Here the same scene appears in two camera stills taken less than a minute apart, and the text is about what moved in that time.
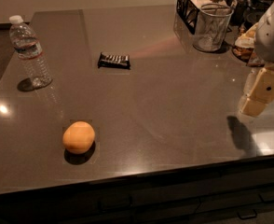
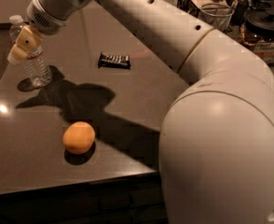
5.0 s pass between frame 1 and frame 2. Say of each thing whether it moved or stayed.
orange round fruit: stayed
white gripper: moved
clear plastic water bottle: stayed
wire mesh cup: stayed
